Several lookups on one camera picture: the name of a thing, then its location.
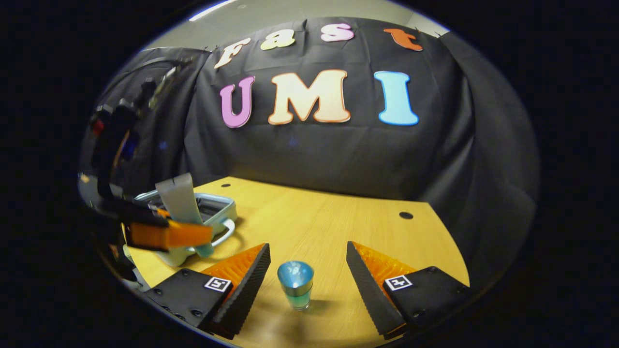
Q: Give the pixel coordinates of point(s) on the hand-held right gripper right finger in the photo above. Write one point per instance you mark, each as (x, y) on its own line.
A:
(370, 295)

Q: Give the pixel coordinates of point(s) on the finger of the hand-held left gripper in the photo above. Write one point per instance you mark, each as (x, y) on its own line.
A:
(179, 236)

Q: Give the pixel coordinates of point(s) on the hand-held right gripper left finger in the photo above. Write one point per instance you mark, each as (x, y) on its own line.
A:
(244, 299)

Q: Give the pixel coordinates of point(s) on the grey skin care tube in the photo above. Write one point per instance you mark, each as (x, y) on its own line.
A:
(181, 198)

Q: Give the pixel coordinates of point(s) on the pale blue suitcase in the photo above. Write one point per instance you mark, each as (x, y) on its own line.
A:
(220, 208)

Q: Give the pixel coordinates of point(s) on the blue capped small bottle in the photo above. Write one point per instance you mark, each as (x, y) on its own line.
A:
(295, 282)

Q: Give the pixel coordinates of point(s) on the ceiling light panel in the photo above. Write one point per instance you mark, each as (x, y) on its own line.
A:
(213, 9)

